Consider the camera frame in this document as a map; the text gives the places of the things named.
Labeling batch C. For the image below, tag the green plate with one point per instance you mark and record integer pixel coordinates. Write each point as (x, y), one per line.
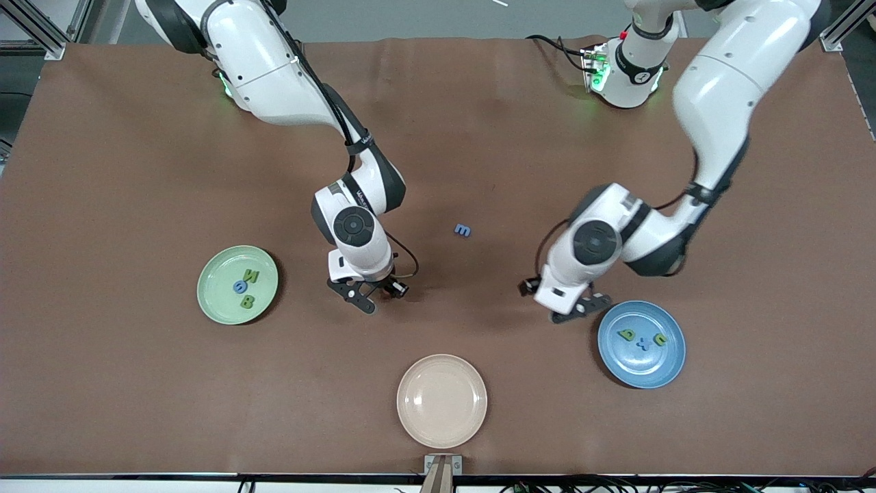
(215, 287)

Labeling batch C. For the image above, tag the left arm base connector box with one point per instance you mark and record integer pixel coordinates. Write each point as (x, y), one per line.
(594, 68)

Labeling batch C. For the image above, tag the aluminium frame profile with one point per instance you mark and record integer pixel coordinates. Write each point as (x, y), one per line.
(34, 31)
(831, 41)

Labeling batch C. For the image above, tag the green letter u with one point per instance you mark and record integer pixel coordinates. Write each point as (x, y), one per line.
(660, 340)

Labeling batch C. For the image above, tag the blue plate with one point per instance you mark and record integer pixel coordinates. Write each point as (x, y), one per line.
(643, 373)

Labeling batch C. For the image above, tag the beige plate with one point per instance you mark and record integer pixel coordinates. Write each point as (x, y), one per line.
(442, 401)

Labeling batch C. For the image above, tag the blue letter G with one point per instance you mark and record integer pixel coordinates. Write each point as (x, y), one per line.
(237, 287)

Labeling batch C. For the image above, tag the green letter B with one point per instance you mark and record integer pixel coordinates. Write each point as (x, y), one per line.
(248, 301)

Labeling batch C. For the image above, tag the blue letter m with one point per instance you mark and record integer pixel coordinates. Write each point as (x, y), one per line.
(462, 231)

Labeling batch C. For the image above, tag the brown table mat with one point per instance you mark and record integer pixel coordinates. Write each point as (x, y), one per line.
(479, 137)

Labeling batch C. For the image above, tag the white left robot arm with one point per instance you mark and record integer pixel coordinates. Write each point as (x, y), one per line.
(718, 89)

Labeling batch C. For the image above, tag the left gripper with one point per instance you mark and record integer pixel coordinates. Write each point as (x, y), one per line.
(528, 287)

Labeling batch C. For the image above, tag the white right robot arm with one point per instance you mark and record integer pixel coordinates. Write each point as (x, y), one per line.
(274, 68)

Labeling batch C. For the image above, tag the green letter N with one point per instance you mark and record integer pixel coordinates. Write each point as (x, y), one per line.
(251, 276)

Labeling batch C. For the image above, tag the grey metal bracket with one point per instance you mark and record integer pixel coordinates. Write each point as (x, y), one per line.
(429, 464)

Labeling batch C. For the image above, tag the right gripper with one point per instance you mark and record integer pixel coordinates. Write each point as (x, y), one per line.
(389, 285)

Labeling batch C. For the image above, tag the green letter p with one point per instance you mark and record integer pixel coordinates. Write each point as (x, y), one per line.
(625, 335)

